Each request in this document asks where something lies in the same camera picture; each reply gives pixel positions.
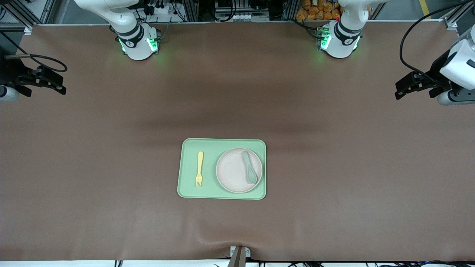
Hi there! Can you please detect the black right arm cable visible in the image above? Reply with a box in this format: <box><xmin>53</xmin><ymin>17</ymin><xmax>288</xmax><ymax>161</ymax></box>
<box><xmin>0</xmin><ymin>32</ymin><xmax>68</xmax><ymax>73</ymax></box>

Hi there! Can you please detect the brown table cover mat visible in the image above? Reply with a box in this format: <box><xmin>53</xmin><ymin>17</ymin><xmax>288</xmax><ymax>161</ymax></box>
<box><xmin>0</xmin><ymin>20</ymin><xmax>475</xmax><ymax>262</ymax></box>

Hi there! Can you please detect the metal table edge bracket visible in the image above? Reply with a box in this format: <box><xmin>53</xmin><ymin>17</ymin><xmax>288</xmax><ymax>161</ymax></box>
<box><xmin>229</xmin><ymin>245</ymin><xmax>251</xmax><ymax>267</ymax></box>

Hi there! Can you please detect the aluminium frame profile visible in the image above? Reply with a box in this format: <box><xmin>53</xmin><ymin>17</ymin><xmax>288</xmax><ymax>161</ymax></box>
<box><xmin>443</xmin><ymin>0</ymin><xmax>475</xmax><ymax>30</ymax></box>
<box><xmin>0</xmin><ymin>0</ymin><xmax>56</xmax><ymax>32</ymax></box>

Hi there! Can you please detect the grey-green plastic spoon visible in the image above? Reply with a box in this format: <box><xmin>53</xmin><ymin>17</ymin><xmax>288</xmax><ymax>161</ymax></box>
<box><xmin>241</xmin><ymin>150</ymin><xmax>258</xmax><ymax>185</ymax></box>

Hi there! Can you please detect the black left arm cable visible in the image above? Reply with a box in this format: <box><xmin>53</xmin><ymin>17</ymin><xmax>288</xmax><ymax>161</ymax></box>
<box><xmin>400</xmin><ymin>0</ymin><xmax>475</xmax><ymax>84</ymax></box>

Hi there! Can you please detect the light green rectangular tray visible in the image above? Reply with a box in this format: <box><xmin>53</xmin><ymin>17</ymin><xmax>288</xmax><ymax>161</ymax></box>
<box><xmin>177</xmin><ymin>138</ymin><xmax>267</xmax><ymax>200</ymax></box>

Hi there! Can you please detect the white power strip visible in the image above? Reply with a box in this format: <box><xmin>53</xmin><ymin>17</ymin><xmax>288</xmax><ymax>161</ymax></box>
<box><xmin>147</xmin><ymin>3</ymin><xmax>172</xmax><ymax>15</ymax></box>

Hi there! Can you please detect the orange snack bags pile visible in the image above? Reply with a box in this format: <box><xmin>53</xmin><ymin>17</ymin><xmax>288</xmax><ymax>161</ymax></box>
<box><xmin>296</xmin><ymin>0</ymin><xmax>344</xmax><ymax>21</ymax></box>

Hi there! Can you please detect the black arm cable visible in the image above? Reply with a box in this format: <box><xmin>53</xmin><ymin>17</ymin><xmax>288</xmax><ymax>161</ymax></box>
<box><xmin>400</xmin><ymin>0</ymin><xmax>475</xmax><ymax>84</ymax></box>
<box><xmin>0</xmin><ymin>32</ymin><xmax>68</xmax><ymax>73</ymax></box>

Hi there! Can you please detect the round pink plate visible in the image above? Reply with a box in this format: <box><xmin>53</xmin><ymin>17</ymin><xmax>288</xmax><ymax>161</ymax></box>
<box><xmin>216</xmin><ymin>148</ymin><xmax>263</xmax><ymax>194</ymax></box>

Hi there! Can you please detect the yellow plastic fork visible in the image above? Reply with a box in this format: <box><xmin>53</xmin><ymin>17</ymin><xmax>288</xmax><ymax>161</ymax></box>
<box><xmin>196</xmin><ymin>151</ymin><xmax>204</xmax><ymax>187</ymax></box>

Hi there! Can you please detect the aluminium frame post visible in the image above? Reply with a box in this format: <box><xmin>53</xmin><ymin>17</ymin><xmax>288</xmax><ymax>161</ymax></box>
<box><xmin>283</xmin><ymin>0</ymin><xmax>297</xmax><ymax>21</ymax></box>
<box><xmin>184</xmin><ymin>0</ymin><xmax>199</xmax><ymax>22</ymax></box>

